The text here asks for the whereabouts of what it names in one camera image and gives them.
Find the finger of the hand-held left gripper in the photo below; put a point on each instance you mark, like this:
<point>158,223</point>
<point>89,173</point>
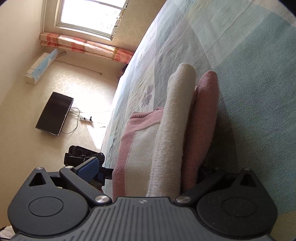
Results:
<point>107,173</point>

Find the patchwork bed sheet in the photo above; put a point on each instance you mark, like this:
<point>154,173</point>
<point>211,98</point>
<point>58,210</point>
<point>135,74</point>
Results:
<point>242,81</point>

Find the black television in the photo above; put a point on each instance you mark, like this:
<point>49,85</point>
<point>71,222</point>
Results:
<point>54,113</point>

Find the pink and white knit sweater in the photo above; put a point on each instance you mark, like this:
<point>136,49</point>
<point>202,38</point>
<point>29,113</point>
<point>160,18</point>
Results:
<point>171,129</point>

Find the white power strip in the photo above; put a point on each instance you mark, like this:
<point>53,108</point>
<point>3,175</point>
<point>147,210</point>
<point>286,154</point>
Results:
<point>86,120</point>

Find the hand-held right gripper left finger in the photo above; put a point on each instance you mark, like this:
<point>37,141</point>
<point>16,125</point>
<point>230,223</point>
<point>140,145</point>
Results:
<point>89,168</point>

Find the white air conditioner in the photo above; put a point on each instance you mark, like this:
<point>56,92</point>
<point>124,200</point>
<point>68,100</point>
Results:
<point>39,68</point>

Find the orange striped curtain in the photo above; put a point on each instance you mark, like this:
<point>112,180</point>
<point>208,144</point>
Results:
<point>85,47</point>

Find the dark box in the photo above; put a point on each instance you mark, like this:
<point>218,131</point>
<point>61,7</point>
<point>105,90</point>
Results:
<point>121,71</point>

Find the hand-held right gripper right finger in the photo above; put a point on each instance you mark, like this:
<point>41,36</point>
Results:
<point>208,178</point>

